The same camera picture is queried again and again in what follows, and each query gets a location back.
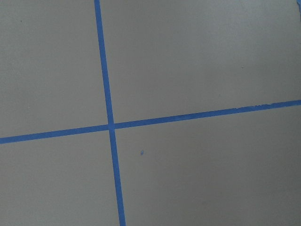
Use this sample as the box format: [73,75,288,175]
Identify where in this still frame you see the blue tape line crosswise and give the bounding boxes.
[0,100,301,144]

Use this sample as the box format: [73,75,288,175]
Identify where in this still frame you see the blue tape line lengthwise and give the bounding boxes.
[94,0,127,226]

